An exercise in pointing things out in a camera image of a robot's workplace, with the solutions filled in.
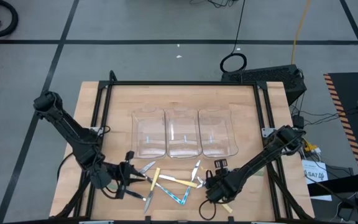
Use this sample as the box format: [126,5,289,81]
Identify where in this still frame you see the black aluminium table frame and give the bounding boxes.
[50,70,315,224]

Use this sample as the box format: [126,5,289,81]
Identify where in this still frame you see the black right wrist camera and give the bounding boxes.
[213,158,229,171]

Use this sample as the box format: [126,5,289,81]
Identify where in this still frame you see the black cable tangle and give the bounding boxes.
[188,0,239,9]

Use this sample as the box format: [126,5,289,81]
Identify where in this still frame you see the yellow white cable connectors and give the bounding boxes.
[302,139,322,156]

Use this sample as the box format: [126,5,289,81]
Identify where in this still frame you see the teal white patterned knife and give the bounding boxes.
[182,160,201,206]
[144,176,185,205]

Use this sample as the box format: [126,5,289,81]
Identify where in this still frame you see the yellow floor cable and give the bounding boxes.
[291,0,312,65]

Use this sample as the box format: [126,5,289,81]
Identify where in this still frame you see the black flat beam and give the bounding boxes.
[306,172,358,197]

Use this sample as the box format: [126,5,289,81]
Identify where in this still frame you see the black computer case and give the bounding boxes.
[221,64,308,106]

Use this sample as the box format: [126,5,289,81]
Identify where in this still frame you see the black hazard striped mat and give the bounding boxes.
[323,72,358,175]

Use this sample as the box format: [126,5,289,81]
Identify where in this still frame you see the black coiled floor cable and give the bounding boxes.
[219,0,248,74]

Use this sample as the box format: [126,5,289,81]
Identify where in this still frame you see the black power adapter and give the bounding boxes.
[291,114,305,129]

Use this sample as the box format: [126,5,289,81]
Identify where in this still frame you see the clear plastic bin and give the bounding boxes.
[197,107,239,159]
[131,107,167,160]
[164,107,203,159]

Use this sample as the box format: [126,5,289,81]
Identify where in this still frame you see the white printed paper sheet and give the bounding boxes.
[301,159,334,202]

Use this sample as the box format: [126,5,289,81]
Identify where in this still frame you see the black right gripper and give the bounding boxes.
[204,169,239,204]

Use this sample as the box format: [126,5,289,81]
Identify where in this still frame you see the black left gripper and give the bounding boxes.
[113,161,149,202]

